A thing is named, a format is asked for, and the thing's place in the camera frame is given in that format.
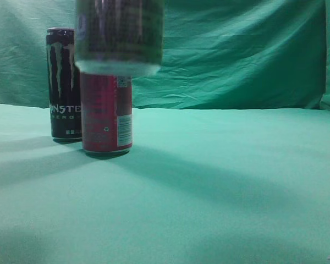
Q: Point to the green slim drink can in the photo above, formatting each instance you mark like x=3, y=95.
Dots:
x=119, y=37

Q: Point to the pink slim drink can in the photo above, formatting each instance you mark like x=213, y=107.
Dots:
x=106, y=102

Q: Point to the green table cloth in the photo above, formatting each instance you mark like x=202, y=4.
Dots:
x=198, y=186

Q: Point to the green backdrop cloth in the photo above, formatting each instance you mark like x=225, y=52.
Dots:
x=217, y=54

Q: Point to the black Monster energy can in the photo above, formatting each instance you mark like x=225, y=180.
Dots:
x=63, y=85

